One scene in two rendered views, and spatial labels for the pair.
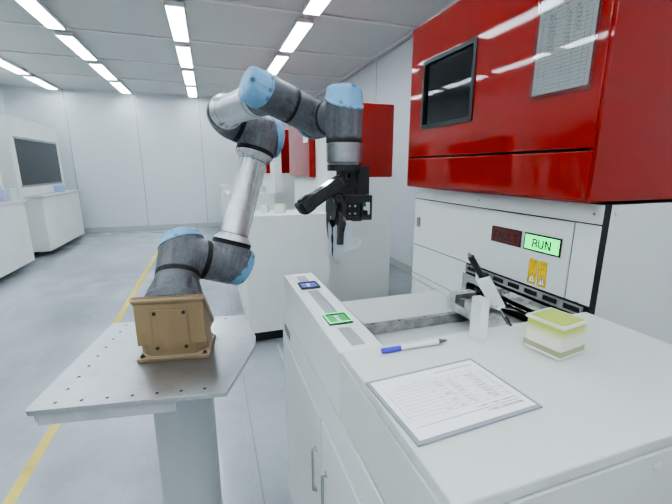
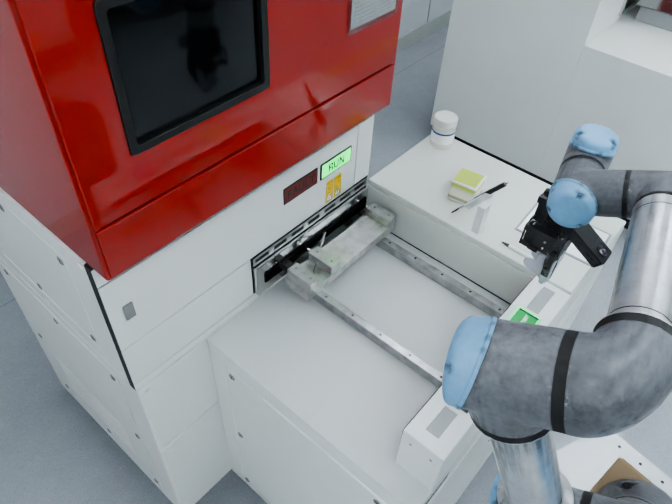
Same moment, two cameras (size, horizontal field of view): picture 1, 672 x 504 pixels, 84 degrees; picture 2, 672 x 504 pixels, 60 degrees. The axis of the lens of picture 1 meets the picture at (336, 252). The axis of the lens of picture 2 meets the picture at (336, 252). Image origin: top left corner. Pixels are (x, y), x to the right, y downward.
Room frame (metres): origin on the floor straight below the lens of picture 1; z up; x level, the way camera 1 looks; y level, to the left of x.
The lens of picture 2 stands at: (1.61, 0.46, 1.99)
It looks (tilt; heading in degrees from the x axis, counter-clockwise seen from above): 46 degrees down; 237
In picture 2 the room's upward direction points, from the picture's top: 4 degrees clockwise
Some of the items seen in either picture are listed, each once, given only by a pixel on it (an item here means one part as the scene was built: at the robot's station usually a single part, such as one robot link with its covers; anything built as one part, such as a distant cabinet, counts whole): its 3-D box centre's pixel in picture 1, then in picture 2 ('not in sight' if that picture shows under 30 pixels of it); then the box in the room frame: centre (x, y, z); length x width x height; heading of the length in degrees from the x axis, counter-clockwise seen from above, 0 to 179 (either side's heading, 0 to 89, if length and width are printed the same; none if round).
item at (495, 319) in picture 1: (496, 322); (342, 252); (0.99, -0.46, 0.87); 0.36 x 0.08 x 0.03; 19
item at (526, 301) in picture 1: (510, 306); (314, 237); (1.05, -0.52, 0.89); 0.44 x 0.02 x 0.10; 19
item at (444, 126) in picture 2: not in sight; (443, 130); (0.54, -0.64, 1.01); 0.07 x 0.07 x 0.10
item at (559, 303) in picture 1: (513, 285); (313, 218); (1.05, -0.53, 0.96); 0.44 x 0.01 x 0.02; 19
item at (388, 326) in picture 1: (411, 322); (366, 328); (1.06, -0.23, 0.84); 0.50 x 0.02 x 0.03; 109
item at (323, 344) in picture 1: (322, 326); (488, 373); (0.91, 0.04, 0.89); 0.55 x 0.09 x 0.14; 19
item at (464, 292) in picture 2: not in sight; (427, 269); (0.81, -0.32, 0.84); 0.50 x 0.02 x 0.03; 109
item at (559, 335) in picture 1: (554, 333); (466, 187); (0.64, -0.41, 1.00); 0.07 x 0.07 x 0.07; 28
